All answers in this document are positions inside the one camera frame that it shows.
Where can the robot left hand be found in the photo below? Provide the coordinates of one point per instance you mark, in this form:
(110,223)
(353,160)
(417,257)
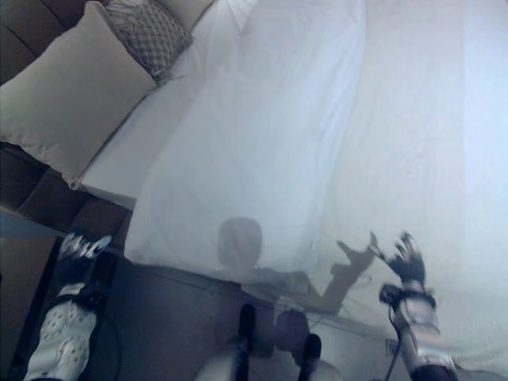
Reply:
(85,268)

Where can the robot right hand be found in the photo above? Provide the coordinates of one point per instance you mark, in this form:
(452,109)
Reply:
(409,266)

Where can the robot right arm silver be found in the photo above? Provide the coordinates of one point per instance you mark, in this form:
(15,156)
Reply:
(420,325)

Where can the robot left arm silver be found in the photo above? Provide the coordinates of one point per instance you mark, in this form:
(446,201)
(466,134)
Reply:
(65,333)

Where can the white bed sheet mattress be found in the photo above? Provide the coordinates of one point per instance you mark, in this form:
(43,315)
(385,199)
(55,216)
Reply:
(416,158)

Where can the robot right leg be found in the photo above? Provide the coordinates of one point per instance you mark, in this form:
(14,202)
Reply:
(313,353)

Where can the plain beige pillow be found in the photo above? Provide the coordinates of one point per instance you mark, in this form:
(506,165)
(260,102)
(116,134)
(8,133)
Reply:
(75,91)

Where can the white duvet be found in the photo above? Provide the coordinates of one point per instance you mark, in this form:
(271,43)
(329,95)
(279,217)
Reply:
(254,151)

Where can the patterned brown cushion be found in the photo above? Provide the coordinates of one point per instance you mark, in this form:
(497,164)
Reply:
(152,37)

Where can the cream pillow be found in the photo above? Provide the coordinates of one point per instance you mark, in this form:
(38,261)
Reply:
(186,10)

